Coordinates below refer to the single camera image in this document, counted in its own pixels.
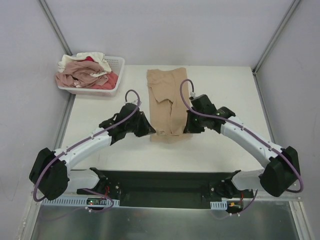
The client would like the white t shirt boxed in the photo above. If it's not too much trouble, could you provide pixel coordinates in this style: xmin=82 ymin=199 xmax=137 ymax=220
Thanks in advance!
xmin=58 ymin=52 xmax=112 ymax=77

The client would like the aluminium corner post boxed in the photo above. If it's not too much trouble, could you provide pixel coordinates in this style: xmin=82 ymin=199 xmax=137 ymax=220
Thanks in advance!
xmin=252 ymin=0 xmax=302 ymax=73
xmin=37 ymin=0 xmax=73 ymax=55

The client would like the right aluminium corner post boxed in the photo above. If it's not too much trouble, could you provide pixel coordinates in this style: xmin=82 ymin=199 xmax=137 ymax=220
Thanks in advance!
xmin=252 ymin=0 xmax=302 ymax=73

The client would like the left aluminium corner post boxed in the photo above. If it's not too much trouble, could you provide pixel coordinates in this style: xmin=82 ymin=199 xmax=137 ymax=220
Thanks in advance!
xmin=37 ymin=0 xmax=73 ymax=55

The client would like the left aluminium table rail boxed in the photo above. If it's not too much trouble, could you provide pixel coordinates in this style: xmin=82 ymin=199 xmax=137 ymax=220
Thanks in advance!
xmin=51 ymin=93 xmax=76 ymax=150

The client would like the dusty pink t shirt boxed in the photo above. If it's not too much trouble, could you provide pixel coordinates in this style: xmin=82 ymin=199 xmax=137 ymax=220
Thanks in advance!
xmin=55 ymin=60 xmax=109 ymax=88

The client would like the beige t shirt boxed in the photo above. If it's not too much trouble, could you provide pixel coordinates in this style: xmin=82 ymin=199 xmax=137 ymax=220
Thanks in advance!
xmin=146 ymin=67 xmax=192 ymax=144

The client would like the white plastic laundry basket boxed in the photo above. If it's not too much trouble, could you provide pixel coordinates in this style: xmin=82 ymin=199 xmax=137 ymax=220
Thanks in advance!
xmin=55 ymin=52 xmax=125 ymax=97

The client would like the aluminium front rail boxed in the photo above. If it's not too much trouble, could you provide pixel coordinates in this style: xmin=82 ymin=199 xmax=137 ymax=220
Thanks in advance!
xmin=31 ymin=181 xmax=301 ymax=202

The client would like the left white cable duct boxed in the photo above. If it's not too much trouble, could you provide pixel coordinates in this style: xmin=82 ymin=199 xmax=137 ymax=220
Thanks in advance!
xmin=41 ymin=196 xmax=120 ymax=208

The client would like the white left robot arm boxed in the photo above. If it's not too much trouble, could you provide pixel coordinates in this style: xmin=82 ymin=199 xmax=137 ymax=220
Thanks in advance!
xmin=29 ymin=103 xmax=156 ymax=200

